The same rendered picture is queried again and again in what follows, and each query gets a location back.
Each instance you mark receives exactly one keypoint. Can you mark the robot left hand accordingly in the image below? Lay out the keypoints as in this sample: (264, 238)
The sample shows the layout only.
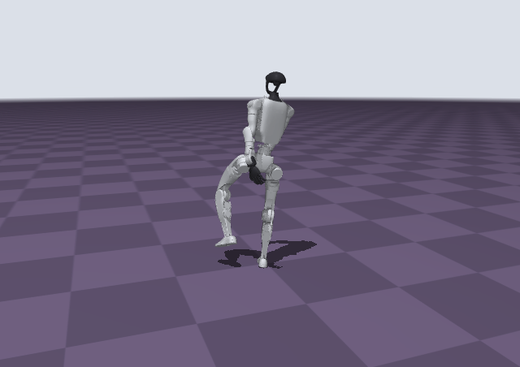
(254, 173)

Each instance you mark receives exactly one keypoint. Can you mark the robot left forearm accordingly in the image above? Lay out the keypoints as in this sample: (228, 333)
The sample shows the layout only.
(249, 145)

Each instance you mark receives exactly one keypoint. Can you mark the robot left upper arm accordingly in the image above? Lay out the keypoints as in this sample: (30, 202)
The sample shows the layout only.
(253, 107)

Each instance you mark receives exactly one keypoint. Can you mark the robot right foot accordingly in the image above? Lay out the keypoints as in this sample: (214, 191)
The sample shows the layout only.
(262, 262)

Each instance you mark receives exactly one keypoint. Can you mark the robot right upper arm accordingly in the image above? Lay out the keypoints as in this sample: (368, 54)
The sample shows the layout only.
(289, 115)

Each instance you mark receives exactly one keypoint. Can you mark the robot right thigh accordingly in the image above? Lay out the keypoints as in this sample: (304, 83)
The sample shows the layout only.
(272, 187)

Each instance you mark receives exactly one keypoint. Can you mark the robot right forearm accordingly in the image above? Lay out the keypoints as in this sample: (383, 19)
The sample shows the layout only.
(271, 146)

